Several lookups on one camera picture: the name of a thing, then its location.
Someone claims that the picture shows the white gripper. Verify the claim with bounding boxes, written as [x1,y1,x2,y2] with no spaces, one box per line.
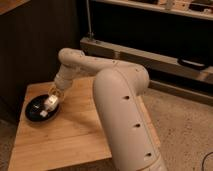
[47,85,64,104]

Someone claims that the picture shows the wooden table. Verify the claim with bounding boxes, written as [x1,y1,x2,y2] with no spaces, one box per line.
[7,76,161,171]

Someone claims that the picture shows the grey metal beam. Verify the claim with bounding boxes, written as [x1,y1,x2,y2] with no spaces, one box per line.
[80,37,213,85]

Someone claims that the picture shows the upper wooden shelf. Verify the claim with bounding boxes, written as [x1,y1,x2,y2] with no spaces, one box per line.
[93,0,213,21]

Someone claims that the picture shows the metal vertical pole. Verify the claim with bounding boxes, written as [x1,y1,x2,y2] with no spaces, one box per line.
[86,0,94,41]

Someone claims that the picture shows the black ceramic bowl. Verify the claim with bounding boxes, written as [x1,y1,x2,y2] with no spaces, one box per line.
[25,94,59,122]

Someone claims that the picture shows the black cable on floor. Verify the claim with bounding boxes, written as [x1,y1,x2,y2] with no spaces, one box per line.
[199,150,213,168]

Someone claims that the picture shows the white plastic bottle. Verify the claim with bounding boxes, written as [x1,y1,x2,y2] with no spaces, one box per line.
[40,95,59,117]

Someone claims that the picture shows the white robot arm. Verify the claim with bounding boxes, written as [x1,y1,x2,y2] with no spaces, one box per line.
[45,48,168,171]

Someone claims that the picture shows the black handle on beam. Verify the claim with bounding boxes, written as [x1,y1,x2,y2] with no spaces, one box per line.
[177,59,208,70]

